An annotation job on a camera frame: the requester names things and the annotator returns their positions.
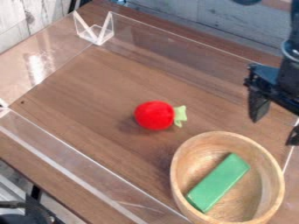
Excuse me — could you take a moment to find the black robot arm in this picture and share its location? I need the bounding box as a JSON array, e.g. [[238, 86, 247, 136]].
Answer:
[[245, 0, 299, 123]]

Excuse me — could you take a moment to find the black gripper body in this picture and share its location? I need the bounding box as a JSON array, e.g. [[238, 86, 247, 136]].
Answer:
[[245, 63, 299, 116]]

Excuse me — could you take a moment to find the clear acrylic front wall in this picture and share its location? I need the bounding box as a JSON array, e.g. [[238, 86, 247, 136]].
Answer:
[[0, 108, 191, 224]]

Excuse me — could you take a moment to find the brown wooden bowl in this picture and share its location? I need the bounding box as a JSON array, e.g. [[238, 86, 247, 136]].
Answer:
[[170, 131, 286, 224]]

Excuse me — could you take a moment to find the clear acrylic corner bracket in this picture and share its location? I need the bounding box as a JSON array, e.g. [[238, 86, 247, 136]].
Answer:
[[72, 11, 115, 46]]

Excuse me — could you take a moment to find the red plush tomato toy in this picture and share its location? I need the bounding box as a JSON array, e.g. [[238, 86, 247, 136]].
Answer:
[[135, 101, 189, 130]]

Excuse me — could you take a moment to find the black clamp with cable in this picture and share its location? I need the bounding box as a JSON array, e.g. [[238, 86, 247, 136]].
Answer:
[[0, 197, 66, 224]]

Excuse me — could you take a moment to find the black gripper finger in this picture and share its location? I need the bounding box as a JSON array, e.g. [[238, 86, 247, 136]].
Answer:
[[247, 87, 271, 123], [286, 125, 299, 146]]

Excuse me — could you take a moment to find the green rectangular block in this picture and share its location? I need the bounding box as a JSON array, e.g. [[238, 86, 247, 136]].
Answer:
[[185, 153, 251, 214]]

